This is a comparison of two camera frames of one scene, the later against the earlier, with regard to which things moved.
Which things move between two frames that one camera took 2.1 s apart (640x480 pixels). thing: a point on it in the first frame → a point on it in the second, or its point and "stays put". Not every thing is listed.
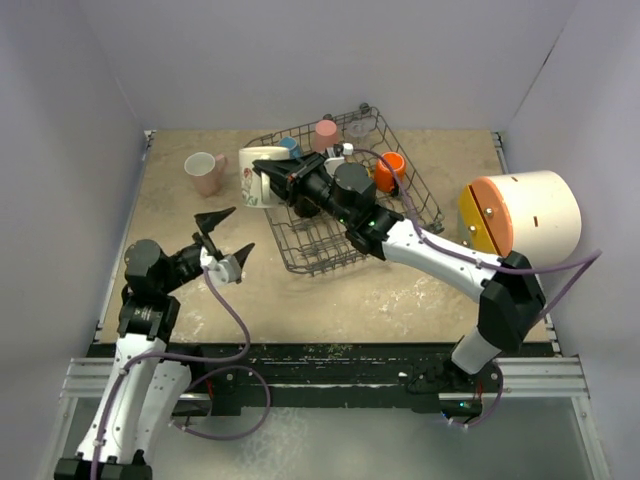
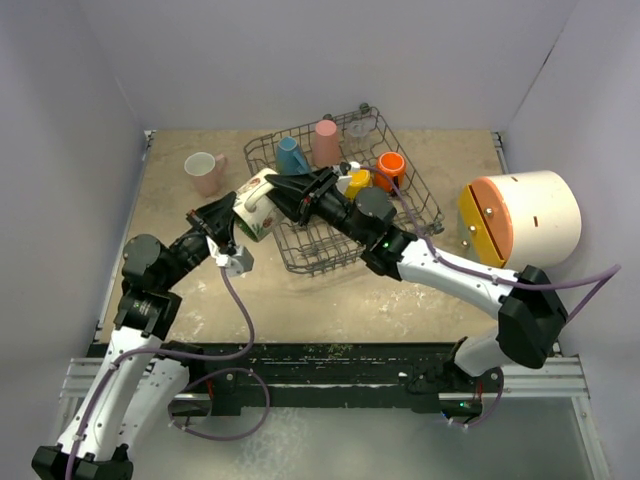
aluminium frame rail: [544, 378] stays put
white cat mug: [255, 185] → [255, 211]
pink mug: [206, 171] stays put
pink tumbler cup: [326, 134] stays put
